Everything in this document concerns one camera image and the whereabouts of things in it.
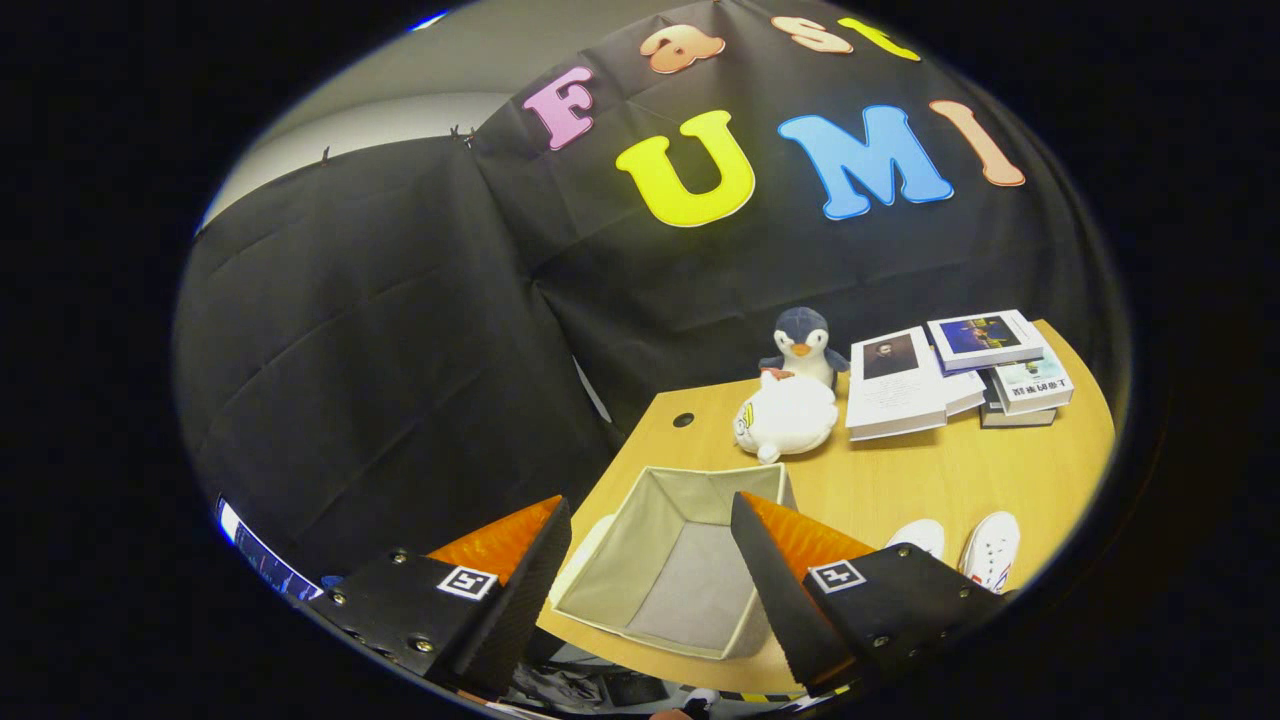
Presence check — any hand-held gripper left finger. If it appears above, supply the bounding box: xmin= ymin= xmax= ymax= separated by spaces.
xmin=303 ymin=495 xmax=573 ymax=700

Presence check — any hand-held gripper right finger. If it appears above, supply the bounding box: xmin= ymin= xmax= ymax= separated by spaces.
xmin=731 ymin=490 xmax=1007 ymax=695

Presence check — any grey fabric storage box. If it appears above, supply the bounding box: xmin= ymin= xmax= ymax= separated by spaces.
xmin=552 ymin=464 xmax=801 ymax=661

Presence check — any white striped canvas shoe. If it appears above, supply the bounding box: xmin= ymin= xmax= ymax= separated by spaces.
xmin=958 ymin=511 xmax=1021 ymax=593
xmin=885 ymin=518 xmax=946 ymax=561

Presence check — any white plush toy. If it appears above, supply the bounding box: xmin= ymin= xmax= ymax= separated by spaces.
xmin=733 ymin=368 xmax=839 ymax=465

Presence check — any white book with portrait cover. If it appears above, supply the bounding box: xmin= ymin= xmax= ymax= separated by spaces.
xmin=845 ymin=326 xmax=949 ymax=442

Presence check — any penguin plush toy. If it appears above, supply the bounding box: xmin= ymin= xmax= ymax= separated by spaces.
xmin=758 ymin=307 xmax=851 ymax=391

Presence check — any plain white book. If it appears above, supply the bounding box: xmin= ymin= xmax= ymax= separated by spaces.
xmin=930 ymin=345 xmax=987 ymax=417

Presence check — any grey book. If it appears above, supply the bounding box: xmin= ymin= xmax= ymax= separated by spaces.
xmin=980 ymin=370 xmax=1058 ymax=429

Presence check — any book with blue picture cover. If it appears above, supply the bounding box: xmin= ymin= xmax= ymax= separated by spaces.
xmin=926 ymin=309 xmax=1046 ymax=373

